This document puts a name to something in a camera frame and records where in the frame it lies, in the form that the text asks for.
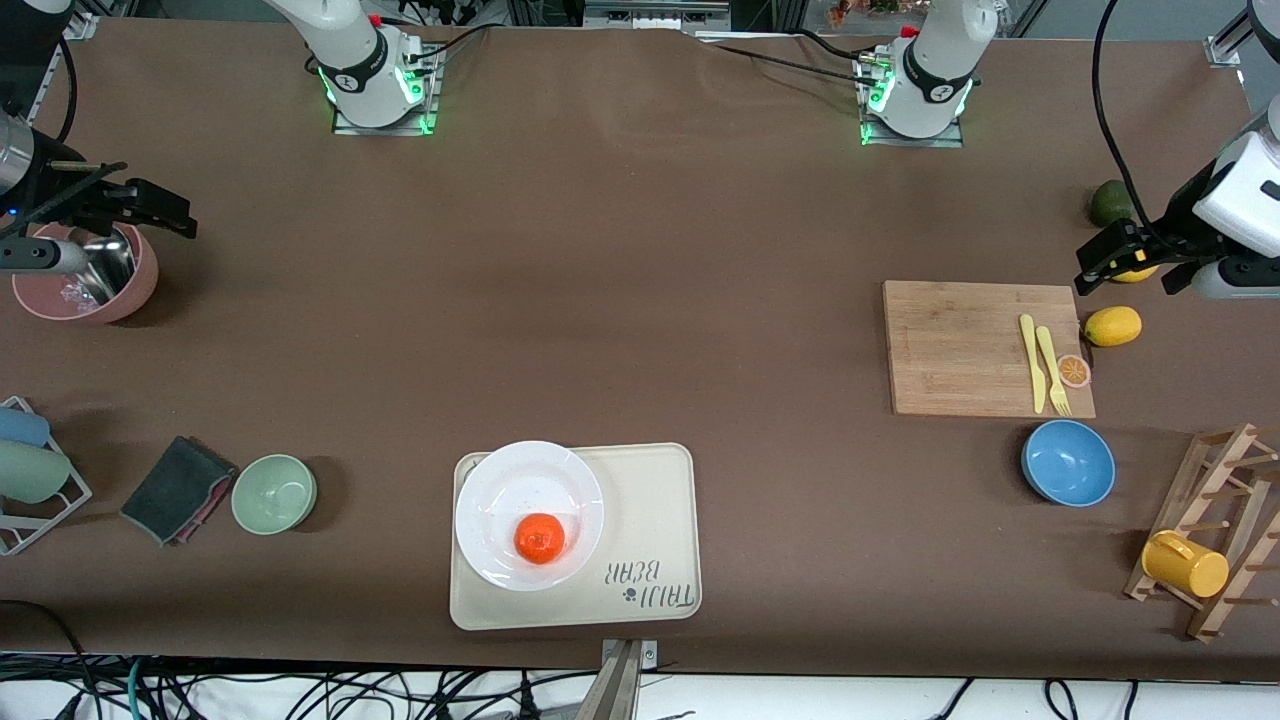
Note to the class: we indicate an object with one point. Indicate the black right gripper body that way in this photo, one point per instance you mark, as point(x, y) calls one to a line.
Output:
point(52, 188)

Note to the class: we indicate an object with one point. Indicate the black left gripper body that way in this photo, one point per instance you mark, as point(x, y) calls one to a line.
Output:
point(1178, 218)

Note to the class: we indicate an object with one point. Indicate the white round plate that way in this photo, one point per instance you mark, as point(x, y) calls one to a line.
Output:
point(510, 480)

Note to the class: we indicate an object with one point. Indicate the orange tangerine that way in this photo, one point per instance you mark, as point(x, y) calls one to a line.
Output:
point(540, 539)

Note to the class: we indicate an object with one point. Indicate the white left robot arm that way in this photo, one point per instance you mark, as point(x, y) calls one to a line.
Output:
point(930, 70)

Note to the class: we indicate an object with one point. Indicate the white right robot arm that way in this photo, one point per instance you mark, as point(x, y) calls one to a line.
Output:
point(350, 60)

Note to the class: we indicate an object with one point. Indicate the yellow lemon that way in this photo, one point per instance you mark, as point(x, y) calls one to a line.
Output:
point(1135, 274)
point(1113, 326)

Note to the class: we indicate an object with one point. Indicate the green avocado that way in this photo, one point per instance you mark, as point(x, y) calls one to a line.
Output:
point(1110, 203)

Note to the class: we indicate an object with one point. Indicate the metal scoop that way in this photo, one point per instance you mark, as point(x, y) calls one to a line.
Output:
point(110, 270)

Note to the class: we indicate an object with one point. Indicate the pink bowl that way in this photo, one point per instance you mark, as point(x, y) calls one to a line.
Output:
point(140, 285)

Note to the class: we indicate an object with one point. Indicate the clear plastic ice pieces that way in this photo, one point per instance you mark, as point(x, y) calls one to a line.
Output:
point(72, 295)

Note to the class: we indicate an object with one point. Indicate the toy orange slice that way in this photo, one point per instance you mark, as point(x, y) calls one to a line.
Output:
point(1074, 371)

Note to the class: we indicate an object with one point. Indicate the yellow plastic fork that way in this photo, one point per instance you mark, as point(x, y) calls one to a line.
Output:
point(1050, 365)

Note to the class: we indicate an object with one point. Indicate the yellow plastic knife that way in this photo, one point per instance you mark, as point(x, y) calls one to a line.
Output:
point(1032, 360)

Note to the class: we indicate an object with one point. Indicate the wooden cutting board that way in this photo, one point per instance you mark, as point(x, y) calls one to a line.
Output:
point(950, 350)

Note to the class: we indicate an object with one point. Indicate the blue bowl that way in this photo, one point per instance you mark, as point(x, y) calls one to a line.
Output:
point(1068, 463)

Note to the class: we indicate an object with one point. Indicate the pale blue cup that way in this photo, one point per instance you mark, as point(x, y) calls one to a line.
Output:
point(20, 428)

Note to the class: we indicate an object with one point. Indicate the pale green cup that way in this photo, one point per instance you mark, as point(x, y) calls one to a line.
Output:
point(30, 472)

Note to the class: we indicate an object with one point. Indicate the dark grey folded cloth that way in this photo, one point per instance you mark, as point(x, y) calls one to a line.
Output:
point(175, 490)

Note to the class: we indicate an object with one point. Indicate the pale green bowl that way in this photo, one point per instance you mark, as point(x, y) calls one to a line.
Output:
point(273, 494)

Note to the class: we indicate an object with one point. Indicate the yellow plastic mug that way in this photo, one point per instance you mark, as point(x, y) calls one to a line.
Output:
point(1185, 565)

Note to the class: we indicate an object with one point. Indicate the wooden drying rack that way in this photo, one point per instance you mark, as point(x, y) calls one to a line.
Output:
point(1235, 560)

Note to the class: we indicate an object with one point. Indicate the cream bear print tray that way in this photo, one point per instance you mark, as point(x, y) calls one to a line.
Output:
point(650, 500)

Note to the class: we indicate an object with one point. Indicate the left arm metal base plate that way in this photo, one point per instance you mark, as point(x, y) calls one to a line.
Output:
point(940, 142)

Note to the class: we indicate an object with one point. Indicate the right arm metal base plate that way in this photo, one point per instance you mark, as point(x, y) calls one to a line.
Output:
point(430, 100)

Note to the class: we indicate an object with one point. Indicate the aluminium frame bar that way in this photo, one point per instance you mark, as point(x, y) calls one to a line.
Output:
point(650, 15)

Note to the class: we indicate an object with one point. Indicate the metal table edge bracket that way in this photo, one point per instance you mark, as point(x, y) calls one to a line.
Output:
point(625, 665)

